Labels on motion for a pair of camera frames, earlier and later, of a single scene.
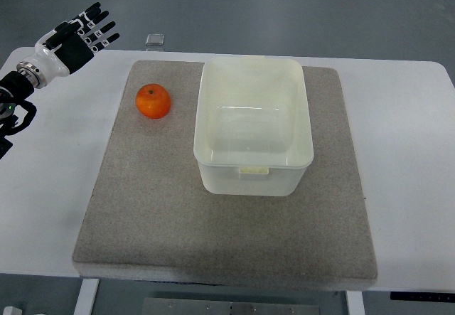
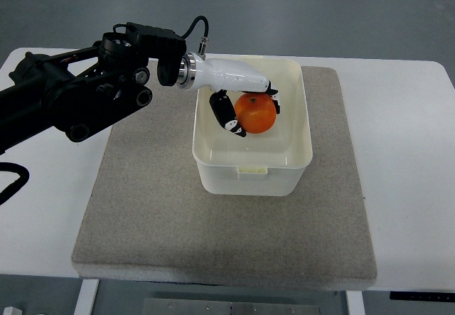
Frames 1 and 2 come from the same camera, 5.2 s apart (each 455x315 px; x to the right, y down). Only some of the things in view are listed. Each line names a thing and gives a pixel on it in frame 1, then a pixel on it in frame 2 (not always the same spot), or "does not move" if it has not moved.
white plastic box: [252, 134] does not move
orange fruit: [153, 101] -> [256, 112]
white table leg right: [355, 302] does not move
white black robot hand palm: [70, 52] -> [220, 75]
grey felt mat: [149, 210] does not move
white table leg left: [86, 296] does not move
